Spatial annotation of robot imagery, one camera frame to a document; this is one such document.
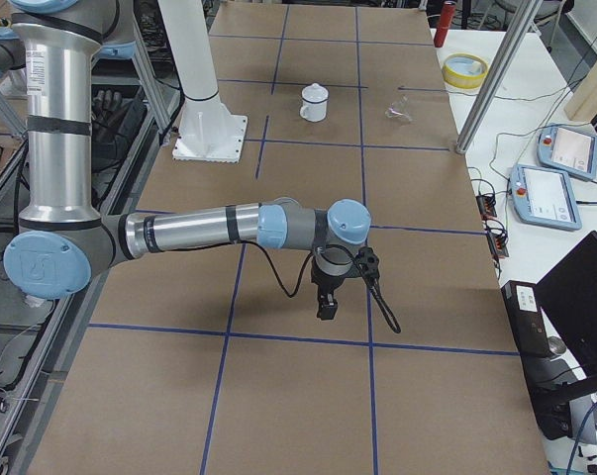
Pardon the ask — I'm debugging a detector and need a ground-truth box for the red cylinder tube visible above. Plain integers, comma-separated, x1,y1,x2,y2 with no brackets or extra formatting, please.
433,0,457,48

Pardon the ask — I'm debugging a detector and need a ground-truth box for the black monitor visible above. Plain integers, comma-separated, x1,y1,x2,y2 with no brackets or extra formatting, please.
536,231,597,375

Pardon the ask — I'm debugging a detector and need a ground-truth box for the yellow rimmed round container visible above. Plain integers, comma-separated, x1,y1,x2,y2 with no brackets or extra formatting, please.
442,53,489,89

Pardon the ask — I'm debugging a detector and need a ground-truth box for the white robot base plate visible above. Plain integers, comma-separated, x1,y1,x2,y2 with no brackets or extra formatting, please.
172,113,248,163

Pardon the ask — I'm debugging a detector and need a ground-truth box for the black camera cable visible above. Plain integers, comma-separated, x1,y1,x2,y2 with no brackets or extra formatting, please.
238,241,402,334

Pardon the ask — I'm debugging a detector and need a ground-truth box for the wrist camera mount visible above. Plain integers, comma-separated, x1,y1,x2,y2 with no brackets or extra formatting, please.
354,246,380,286

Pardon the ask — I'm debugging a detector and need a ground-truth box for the white enamel mug blue rim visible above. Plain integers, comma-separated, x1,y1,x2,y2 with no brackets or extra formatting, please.
299,99,328,123

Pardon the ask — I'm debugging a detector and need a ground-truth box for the near teach pendant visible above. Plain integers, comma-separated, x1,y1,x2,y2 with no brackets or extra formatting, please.
509,164,582,231

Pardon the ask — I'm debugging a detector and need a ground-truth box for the white ceramic lid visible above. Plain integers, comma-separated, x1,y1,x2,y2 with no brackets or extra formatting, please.
301,83,329,104

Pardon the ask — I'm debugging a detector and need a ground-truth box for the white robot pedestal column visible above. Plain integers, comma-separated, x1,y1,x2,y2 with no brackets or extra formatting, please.
158,0,221,117

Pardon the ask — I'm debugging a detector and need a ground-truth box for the clear plastic funnel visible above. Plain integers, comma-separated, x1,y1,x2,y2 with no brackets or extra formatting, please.
385,96,413,124

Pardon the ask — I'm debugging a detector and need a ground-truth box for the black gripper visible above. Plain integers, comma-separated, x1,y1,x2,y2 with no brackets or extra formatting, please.
311,264,348,320

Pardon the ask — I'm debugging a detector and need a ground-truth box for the black computer box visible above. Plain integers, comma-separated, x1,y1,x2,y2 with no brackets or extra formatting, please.
502,281,597,444

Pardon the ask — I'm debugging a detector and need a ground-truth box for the aluminium frame post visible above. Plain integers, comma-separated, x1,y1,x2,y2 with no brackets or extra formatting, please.
455,0,543,154

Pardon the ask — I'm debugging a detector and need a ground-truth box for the teach pendant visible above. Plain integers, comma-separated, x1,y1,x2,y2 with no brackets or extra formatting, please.
537,124,597,181
509,164,582,231

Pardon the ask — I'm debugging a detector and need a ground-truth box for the far teach pendant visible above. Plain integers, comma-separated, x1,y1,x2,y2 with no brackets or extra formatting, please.
537,124,597,181

